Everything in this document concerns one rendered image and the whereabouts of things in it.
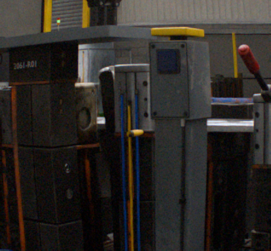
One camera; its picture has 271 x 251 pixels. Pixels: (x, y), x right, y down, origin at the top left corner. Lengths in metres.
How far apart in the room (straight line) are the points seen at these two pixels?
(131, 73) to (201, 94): 0.23
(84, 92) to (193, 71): 0.39
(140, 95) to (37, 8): 4.09
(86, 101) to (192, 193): 0.40
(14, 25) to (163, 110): 4.01
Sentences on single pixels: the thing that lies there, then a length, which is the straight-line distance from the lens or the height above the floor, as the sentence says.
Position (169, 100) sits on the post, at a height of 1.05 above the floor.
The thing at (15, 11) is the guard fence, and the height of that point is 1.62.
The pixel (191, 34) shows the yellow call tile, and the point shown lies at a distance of 0.99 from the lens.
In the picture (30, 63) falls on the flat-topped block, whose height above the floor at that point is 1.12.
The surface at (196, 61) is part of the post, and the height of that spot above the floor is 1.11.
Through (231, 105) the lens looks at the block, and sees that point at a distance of 1.48.
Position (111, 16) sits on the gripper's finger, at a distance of 1.10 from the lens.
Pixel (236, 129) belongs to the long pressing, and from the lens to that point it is 1.24.
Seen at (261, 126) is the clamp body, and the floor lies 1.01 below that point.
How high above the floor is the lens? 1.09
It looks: 3 degrees down
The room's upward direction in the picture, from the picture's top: 1 degrees counter-clockwise
